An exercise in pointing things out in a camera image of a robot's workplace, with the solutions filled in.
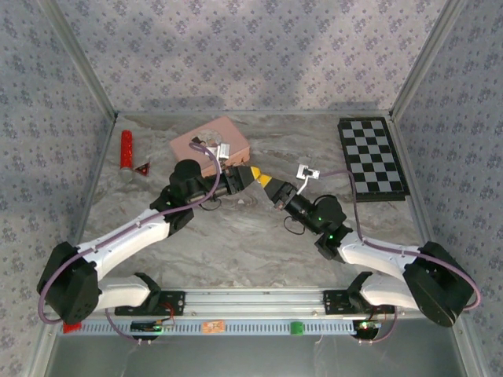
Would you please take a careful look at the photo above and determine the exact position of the pink wedding print box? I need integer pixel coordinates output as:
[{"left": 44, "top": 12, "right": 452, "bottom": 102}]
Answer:
[{"left": 169, "top": 115, "right": 252, "bottom": 178}]

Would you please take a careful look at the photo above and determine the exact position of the red rhinestone microphone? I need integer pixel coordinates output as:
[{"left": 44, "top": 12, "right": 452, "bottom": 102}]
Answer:
[{"left": 119, "top": 130, "right": 135, "bottom": 181}]

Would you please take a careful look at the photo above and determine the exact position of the black white chessboard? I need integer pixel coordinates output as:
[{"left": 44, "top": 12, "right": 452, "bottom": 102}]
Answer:
[{"left": 336, "top": 116, "right": 411, "bottom": 203}]

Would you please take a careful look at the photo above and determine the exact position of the grey metal panel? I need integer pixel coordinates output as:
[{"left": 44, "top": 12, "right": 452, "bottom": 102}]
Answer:
[{"left": 49, "top": 335, "right": 471, "bottom": 377}]

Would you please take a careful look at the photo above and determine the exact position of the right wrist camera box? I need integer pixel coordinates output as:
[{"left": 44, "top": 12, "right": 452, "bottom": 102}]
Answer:
[{"left": 296, "top": 163, "right": 321, "bottom": 183}]

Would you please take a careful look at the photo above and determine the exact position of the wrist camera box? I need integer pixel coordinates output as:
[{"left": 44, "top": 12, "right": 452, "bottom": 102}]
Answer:
[
  {"left": 296, "top": 163, "right": 321, "bottom": 183},
  {"left": 207, "top": 143, "right": 231, "bottom": 160}
]

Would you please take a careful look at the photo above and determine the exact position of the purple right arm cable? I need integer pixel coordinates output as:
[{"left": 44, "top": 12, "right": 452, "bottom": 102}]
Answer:
[{"left": 318, "top": 169, "right": 482, "bottom": 346}]

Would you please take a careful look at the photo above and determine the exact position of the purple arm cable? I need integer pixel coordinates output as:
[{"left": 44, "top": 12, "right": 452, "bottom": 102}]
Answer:
[
  {"left": 318, "top": 169, "right": 482, "bottom": 346},
  {"left": 38, "top": 141, "right": 221, "bottom": 346}
]

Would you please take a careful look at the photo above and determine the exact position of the thin black cable loop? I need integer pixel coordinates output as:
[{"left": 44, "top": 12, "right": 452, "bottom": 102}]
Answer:
[
  {"left": 283, "top": 217, "right": 307, "bottom": 236},
  {"left": 199, "top": 195, "right": 224, "bottom": 212}
]

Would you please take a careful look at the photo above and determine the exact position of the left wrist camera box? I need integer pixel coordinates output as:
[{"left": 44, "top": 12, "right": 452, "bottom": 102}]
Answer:
[{"left": 207, "top": 143, "right": 231, "bottom": 160}]

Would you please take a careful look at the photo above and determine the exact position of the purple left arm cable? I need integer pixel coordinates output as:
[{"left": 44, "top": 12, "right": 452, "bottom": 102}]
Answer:
[{"left": 38, "top": 141, "right": 221, "bottom": 346}]

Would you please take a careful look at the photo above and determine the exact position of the aluminium side rail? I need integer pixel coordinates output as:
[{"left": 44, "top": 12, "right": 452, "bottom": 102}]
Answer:
[
  {"left": 27, "top": 113, "right": 121, "bottom": 377},
  {"left": 388, "top": 113, "right": 490, "bottom": 377}
]

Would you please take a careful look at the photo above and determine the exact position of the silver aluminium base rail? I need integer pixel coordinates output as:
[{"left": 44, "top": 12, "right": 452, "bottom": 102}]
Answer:
[{"left": 182, "top": 288, "right": 325, "bottom": 317}]

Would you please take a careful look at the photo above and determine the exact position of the grey slotted cable duct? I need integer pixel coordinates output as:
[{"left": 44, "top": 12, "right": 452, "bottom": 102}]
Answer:
[{"left": 62, "top": 319, "right": 361, "bottom": 336}]

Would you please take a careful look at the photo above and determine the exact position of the aluminium frame post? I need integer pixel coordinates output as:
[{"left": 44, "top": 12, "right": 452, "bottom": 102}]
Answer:
[{"left": 389, "top": 0, "right": 471, "bottom": 119}]

